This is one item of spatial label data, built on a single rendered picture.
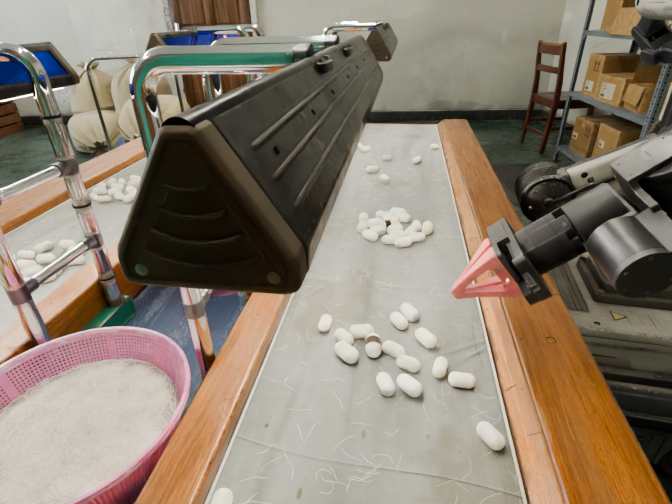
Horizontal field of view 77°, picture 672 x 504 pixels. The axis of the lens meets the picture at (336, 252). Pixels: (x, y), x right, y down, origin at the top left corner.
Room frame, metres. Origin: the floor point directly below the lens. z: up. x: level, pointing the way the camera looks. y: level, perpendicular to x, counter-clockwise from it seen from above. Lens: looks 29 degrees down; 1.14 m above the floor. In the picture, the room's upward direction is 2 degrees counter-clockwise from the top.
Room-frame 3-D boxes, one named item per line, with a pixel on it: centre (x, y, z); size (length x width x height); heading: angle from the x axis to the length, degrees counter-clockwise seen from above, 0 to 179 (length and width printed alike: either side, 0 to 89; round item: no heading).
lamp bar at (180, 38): (1.50, 0.40, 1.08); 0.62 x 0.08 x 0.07; 171
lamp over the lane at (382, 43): (1.41, -0.16, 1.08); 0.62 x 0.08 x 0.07; 171
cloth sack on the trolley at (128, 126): (3.58, 1.48, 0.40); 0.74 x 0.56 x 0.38; 177
